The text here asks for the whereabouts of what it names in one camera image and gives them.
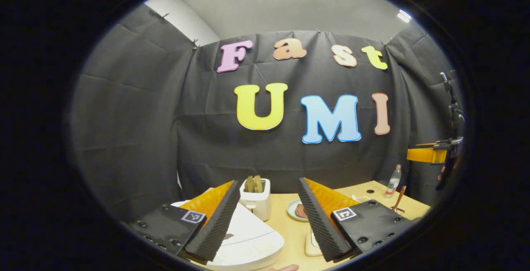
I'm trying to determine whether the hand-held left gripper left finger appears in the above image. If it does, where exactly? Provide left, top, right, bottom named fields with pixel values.
left=128, top=180, right=241, bottom=265

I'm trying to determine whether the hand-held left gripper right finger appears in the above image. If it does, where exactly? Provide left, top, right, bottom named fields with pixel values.
left=297, top=177, right=417, bottom=263

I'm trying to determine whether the glass tray of white rice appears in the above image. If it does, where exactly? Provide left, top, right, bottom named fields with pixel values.
left=304, top=228, right=324, bottom=257

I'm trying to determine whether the white rice cooker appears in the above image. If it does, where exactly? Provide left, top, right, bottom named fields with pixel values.
left=171, top=200, right=285, bottom=271

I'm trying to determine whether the brown wooden spoon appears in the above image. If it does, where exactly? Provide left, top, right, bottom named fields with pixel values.
left=391, top=185, right=407, bottom=213

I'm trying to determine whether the pale green plate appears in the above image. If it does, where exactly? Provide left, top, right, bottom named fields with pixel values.
left=287, top=199, right=309, bottom=222

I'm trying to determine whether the white toaster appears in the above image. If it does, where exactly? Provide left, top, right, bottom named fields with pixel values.
left=239, top=178, right=272, bottom=222

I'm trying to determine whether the clear plastic water bottle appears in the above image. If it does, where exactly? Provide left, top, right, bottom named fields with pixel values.
left=384, top=164, right=402, bottom=199

